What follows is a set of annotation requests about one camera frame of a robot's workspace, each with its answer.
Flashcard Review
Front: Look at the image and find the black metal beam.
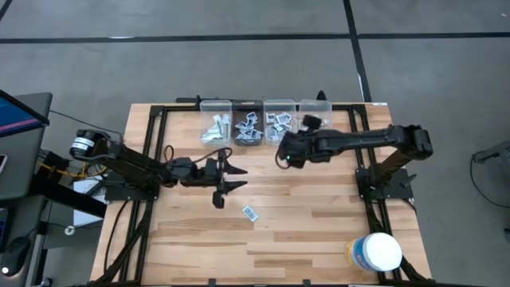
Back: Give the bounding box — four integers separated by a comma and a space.
31, 175, 108, 219

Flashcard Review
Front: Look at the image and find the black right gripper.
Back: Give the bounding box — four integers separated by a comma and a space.
277, 114, 332, 169

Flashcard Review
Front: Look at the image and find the white box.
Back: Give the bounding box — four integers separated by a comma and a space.
73, 177, 108, 228

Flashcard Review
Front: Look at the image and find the computer monitor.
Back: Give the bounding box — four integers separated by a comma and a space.
0, 89, 51, 139

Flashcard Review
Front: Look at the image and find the dark grey desk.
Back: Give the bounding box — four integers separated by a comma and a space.
0, 92, 53, 287

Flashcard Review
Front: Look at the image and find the dark grey plastic bin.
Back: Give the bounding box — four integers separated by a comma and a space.
230, 99, 265, 147

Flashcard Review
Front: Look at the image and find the clear plastic bin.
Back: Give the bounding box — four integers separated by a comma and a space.
263, 99, 298, 147
298, 98, 333, 147
199, 99, 233, 147

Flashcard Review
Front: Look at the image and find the black looped gripper cable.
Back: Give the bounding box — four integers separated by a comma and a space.
163, 144, 234, 165

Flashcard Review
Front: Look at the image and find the yellow cable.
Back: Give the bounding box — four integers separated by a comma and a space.
38, 161, 108, 181

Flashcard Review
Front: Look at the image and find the grey metal stand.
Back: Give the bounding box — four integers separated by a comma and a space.
472, 139, 510, 165

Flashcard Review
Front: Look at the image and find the black floor cable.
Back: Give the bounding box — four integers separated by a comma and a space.
469, 153, 510, 210
48, 108, 124, 135

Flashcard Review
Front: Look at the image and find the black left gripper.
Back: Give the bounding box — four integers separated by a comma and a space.
181, 149, 249, 209

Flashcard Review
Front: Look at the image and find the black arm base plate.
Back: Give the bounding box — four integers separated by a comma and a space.
104, 175, 163, 202
355, 167, 414, 200

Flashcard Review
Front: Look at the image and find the white-lidded wipes canister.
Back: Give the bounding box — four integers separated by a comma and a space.
344, 232, 403, 273

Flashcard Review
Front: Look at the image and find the black computer mouse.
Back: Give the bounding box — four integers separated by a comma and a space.
0, 234, 33, 278

